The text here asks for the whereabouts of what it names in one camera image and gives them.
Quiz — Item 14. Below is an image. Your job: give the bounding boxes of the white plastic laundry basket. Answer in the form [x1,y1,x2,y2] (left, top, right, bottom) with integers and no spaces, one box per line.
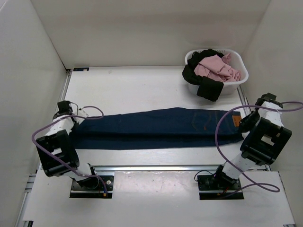
[185,48,249,96]

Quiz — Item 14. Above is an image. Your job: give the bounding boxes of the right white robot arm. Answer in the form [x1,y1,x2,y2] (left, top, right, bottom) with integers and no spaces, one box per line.
[213,93,292,189]

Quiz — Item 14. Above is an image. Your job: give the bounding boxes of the pink garment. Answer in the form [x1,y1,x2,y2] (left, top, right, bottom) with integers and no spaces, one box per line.
[194,53,241,83]

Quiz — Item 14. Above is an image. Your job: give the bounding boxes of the black garment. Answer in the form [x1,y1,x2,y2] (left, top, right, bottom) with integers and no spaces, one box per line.
[182,49,223,102]

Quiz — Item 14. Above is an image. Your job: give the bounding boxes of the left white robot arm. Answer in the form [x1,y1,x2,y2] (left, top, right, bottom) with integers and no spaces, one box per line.
[36,101,100,190]

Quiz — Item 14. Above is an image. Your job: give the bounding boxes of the blue label sticker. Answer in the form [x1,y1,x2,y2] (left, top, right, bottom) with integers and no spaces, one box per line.
[73,67,89,71]

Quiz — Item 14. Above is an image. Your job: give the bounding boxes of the dark blue denim trousers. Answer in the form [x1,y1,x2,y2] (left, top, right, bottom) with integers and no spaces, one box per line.
[71,107,245,150]

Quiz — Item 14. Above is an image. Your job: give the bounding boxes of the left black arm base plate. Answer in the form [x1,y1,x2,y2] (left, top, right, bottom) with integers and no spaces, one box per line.
[70,175,114,199]

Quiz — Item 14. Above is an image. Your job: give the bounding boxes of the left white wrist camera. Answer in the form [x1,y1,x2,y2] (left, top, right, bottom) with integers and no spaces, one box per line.
[76,109,89,120]

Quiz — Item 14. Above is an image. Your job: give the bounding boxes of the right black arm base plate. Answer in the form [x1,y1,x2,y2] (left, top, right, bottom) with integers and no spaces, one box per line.
[196,175,244,200]

